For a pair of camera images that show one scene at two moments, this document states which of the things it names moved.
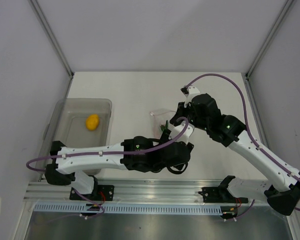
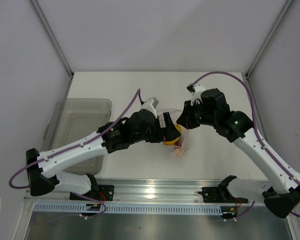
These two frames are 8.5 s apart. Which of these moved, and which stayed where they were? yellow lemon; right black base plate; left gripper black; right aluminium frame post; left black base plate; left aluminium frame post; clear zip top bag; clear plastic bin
Moved: left gripper black; clear zip top bag; yellow lemon
Stayed: left aluminium frame post; clear plastic bin; left black base plate; right aluminium frame post; right black base plate
